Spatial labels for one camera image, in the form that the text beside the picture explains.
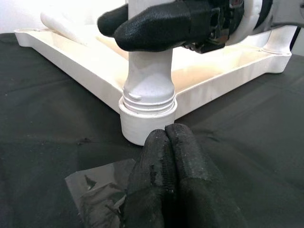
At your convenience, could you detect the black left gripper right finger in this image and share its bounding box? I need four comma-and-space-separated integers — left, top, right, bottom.
165, 123, 250, 228

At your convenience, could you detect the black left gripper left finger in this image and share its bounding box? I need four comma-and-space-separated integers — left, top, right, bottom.
120, 129, 178, 228

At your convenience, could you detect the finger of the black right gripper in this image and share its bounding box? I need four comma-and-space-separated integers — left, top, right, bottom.
97, 4, 130, 38
114, 1, 216, 52

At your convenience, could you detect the white plastic table top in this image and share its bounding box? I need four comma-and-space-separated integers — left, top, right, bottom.
14, 25, 293, 147

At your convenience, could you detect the crumpled clear tape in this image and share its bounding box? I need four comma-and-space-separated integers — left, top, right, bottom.
65, 158, 137, 228

